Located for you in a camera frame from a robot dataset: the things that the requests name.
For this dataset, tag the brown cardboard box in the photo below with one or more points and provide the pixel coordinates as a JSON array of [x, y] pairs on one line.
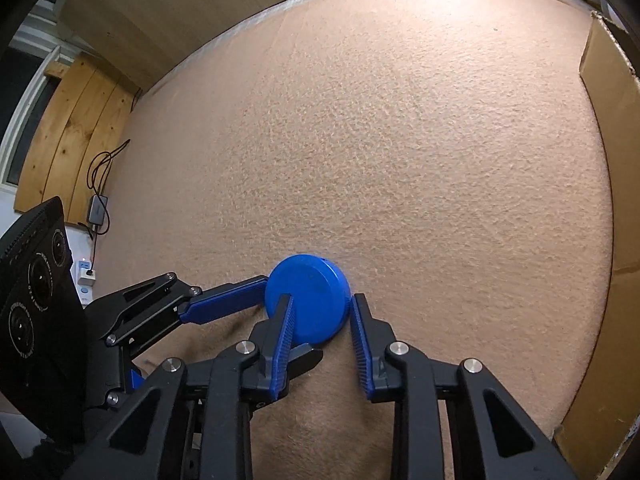
[[615, 160]]

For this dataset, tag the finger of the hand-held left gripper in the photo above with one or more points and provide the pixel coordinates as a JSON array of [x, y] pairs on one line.
[[225, 302], [307, 357]]

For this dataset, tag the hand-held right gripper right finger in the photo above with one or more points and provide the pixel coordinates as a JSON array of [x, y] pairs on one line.
[[362, 345]]

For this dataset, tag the white power strip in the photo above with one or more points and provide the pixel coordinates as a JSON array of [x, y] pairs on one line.
[[86, 290]]

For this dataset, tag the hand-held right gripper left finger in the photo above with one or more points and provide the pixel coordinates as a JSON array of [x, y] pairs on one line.
[[282, 345]]

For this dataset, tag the white window frame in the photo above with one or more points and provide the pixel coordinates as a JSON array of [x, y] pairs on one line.
[[47, 52]]

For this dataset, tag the pine wood board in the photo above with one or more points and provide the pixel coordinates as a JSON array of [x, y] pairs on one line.
[[70, 135]]

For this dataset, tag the blue round tin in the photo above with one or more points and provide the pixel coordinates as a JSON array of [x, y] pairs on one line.
[[315, 295]]

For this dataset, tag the dark power adapter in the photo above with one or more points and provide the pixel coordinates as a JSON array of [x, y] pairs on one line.
[[98, 209]]

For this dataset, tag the light wood panel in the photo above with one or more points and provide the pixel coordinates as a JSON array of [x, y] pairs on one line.
[[175, 15]]

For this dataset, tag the white charger plug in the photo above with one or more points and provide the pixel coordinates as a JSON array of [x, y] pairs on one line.
[[89, 274]]

